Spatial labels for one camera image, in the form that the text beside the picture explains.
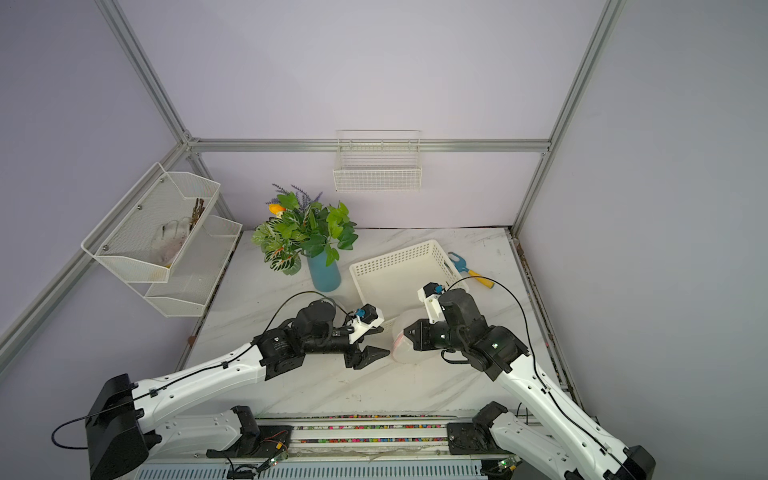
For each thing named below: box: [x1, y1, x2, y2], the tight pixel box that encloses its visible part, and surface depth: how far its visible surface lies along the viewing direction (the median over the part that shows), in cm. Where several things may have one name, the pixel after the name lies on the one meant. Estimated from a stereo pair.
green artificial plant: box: [251, 183, 359, 276], surface depth 79 cm
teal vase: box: [307, 251, 342, 292], surface depth 106 cm
